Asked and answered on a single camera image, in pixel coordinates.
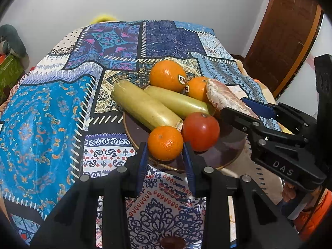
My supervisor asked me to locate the red tomato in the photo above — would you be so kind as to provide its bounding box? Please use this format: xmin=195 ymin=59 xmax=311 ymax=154
xmin=181 ymin=112 xmax=220 ymax=152

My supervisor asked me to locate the yellow-green sugarcane piece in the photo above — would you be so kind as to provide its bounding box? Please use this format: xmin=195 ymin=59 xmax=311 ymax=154
xmin=144 ymin=85 xmax=216 ymax=119
xmin=111 ymin=80 xmax=183 ymax=131

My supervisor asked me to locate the small orange mandarin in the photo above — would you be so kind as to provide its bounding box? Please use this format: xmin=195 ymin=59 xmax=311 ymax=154
xmin=148 ymin=125 xmax=183 ymax=161

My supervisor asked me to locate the person's right hand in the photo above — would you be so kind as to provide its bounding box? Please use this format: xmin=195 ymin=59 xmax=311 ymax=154
xmin=282 ymin=182 xmax=322 ymax=210

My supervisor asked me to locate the purple ceramic plate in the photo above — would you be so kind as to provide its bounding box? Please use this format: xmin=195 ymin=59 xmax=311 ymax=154
xmin=123 ymin=84 xmax=250 ymax=173

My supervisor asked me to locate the smaller orange on plate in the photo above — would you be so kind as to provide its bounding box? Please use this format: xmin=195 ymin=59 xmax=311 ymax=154
xmin=185 ymin=77 xmax=209 ymax=103

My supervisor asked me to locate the brown wooden door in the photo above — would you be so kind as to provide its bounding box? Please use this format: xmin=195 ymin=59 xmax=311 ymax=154
xmin=245 ymin=0 xmax=323 ymax=98

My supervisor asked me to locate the small dark brown fruit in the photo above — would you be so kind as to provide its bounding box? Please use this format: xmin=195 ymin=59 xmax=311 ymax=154
xmin=159 ymin=236 xmax=186 ymax=249

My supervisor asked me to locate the large orange with sticker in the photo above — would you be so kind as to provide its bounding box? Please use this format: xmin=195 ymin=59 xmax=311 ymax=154
xmin=149 ymin=60 xmax=187 ymax=92

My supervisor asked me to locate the blue patchwork bedspread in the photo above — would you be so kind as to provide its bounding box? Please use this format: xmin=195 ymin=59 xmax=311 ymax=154
xmin=1 ymin=20 xmax=282 ymax=248

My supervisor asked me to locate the green storage box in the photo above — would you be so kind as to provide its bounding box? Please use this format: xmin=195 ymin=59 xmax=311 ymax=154
xmin=0 ymin=54 xmax=24 ymax=100

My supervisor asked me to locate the yellow plush behind bed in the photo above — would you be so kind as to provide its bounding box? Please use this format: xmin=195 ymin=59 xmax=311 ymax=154
xmin=90 ymin=14 xmax=117 ymax=24

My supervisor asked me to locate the dark grey plush toy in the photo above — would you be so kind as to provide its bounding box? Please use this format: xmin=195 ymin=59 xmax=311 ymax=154
xmin=0 ymin=24 xmax=26 ymax=59

